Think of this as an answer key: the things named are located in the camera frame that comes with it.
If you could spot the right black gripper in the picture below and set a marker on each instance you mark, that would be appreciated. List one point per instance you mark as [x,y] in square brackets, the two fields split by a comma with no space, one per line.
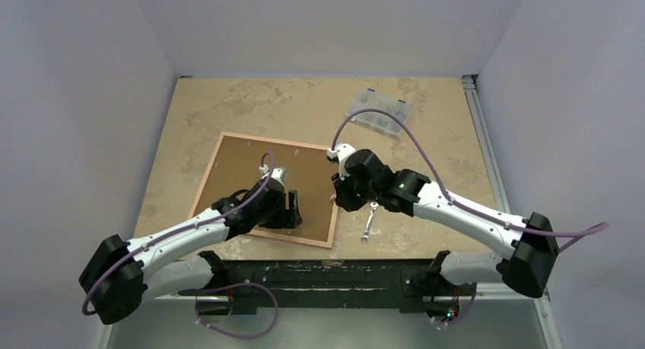
[344,198]

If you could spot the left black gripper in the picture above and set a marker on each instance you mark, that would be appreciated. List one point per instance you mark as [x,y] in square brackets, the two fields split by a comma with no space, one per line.
[287,218]

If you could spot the pink picture frame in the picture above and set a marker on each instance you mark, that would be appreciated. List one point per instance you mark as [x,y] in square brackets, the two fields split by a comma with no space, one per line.
[234,165]

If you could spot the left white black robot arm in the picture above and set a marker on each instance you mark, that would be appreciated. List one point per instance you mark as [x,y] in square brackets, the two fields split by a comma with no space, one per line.
[119,275]

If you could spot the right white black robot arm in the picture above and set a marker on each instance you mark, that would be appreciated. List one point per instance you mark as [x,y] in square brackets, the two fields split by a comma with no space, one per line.
[522,253]

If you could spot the silver combination wrench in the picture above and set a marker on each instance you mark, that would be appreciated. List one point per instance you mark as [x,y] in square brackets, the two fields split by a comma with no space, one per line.
[366,234]

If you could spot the clear plastic screw organizer box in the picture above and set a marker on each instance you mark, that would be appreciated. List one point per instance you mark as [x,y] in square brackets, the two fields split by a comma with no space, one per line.
[382,122]

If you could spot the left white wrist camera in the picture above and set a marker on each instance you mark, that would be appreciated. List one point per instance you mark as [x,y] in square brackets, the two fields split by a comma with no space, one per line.
[278,173]

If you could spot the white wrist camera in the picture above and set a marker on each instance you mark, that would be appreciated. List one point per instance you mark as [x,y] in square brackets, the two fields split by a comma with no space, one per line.
[339,155]
[278,173]

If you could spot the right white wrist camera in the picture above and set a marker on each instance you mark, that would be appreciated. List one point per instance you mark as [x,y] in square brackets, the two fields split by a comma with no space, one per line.
[339,155]

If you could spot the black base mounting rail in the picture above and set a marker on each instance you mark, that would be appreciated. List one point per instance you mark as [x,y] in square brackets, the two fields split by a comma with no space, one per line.
[407,285]

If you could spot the aluminium extrusion frame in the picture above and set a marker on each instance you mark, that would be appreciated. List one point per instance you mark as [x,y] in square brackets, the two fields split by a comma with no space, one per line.
[489,152]

